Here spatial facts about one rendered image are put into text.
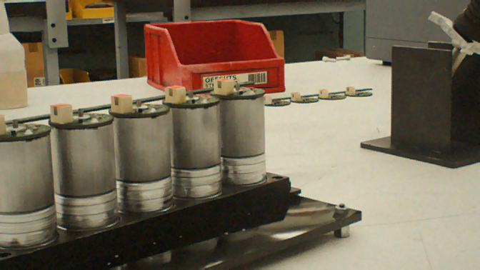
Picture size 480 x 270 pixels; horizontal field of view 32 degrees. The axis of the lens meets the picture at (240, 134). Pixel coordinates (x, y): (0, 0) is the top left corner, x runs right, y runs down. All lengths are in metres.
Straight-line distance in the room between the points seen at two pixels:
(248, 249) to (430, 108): 0.22
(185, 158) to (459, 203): 0.15
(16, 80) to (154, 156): 0.41
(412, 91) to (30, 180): 0.28
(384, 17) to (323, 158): 0.44
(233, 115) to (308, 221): 0.06
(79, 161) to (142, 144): 0.03
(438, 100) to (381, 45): 0.43
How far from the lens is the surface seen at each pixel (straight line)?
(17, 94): 0.74
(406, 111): 0.53
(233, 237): 0.34
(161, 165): 0.34
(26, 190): 0.31
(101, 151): 0.32
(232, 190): 0.37
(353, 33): 5.92
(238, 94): 0.37
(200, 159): 0.36
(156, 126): 0.34
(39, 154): 0.31
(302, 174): 0.48
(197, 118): 0.35
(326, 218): 0.37
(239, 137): 0.37
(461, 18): 0.51
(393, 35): 0.93
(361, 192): 0.45
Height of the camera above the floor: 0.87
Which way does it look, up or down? 12 degrees down
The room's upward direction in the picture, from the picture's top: 1 degrees counter-clockwise
